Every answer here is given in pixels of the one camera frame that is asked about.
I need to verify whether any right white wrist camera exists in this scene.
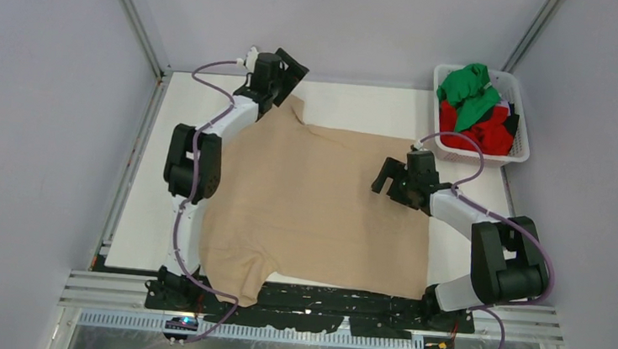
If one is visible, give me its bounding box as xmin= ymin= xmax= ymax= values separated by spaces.
xmin=411 ymin=141 xmax=427 ymax=151

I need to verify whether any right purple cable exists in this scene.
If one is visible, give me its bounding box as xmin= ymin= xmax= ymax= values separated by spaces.
xmin=395 ymin=128 xmax=568 ymax=349

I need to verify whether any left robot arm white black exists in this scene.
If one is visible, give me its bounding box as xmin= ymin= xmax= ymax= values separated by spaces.
xmin=145 ymin=47 xmax=309 ymax=312

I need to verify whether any black garment in basket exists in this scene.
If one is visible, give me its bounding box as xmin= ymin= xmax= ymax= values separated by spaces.
xmin=474 ymin=99 xmax=520 ymax=137

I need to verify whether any green t shirt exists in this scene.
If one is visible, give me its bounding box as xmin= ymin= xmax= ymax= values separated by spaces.
xmin=436 ymin=63 xmax=501 ymax=133

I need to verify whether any white plastic laundry basket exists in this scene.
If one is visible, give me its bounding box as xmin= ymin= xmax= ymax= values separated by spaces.
xmin=427 ymin=64 xmax=530 ymax=167

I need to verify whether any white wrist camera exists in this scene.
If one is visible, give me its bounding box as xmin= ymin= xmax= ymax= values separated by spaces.
xmin=411 ymin=141 xmax=427 ymax=151
xmin=236 ymin=45 xmax=260 ymax=72

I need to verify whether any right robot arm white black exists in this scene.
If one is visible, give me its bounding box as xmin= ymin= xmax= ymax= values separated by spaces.
xmin=371 ymin=148 xmax=552 ymax=330

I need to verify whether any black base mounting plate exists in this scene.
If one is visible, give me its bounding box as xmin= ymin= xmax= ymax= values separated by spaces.
xmin=144 ymin=269 xmax=474 ymax=339

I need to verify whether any red t shirt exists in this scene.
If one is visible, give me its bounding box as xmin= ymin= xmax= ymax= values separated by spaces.
xmin=441 ymin=124 xmax=515 ymax=156

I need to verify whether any beige t shirt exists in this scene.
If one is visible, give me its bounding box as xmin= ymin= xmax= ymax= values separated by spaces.
xmin=198 ymin=97 xmax=430 ymax=307

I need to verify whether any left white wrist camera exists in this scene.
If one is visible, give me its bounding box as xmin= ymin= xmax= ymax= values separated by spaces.
xmin=236 ymin=45 xmax=260 ymax=72

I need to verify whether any white slotted cable duct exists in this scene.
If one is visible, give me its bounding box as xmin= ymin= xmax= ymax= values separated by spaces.
xmin=77 ymin=309 xmax=425 ymax=349

